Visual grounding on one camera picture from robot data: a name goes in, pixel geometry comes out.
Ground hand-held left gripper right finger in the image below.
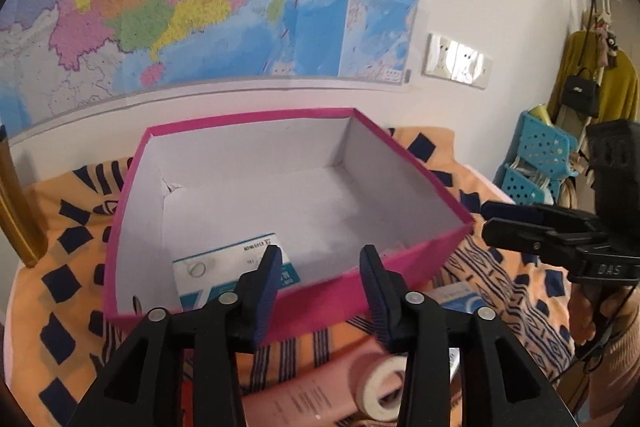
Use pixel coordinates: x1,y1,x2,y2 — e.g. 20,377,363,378
360,244,576,427

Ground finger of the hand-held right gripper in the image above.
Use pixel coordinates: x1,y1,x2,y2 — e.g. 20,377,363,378
481,201,601,229
482,217,608,266

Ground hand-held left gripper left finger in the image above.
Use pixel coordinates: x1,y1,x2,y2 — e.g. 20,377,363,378
65,245,284,427

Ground white blue medicine box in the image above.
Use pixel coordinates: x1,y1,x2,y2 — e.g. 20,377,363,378
172,232,302,314

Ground pink cardboard box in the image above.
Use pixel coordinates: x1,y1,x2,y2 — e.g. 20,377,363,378
103,108,475,336

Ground person's right forearm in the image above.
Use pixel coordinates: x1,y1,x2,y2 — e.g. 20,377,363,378
585,332,640,427

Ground person's right hand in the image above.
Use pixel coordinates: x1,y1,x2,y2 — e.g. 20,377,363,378
570,283,640,358

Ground blue perforated plastic basket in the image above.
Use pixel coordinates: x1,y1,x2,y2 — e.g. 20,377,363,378
514,110,584,180
499,164,562,208

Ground blue white flat packet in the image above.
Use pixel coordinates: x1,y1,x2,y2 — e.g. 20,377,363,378
434,284,495,314

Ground white tape roll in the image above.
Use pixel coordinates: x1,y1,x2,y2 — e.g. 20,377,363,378
361,352,409,421

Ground black handbag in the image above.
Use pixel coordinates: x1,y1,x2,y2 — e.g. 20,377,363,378
558,67,600,119

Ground yellow rolled sheet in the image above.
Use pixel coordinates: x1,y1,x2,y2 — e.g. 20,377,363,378
531,104,555,128

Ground yellow hanging coat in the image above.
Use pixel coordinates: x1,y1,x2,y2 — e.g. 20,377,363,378
547,29,640,128

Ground pink cosmetic tube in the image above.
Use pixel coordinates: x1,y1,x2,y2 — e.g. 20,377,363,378
240,336,416,427

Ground coat rack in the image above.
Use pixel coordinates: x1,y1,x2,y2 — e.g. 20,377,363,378
584,0,622,38

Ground orange patterned blanket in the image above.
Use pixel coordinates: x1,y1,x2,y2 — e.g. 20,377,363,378
4,127,576,427

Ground gold thermos bottle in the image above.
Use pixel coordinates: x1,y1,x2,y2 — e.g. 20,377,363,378
0,124,49,269

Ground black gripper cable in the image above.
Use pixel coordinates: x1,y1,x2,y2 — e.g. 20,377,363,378
549,284,637,385

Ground white wall socket panel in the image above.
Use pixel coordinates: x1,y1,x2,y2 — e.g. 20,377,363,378
422,33,494,90

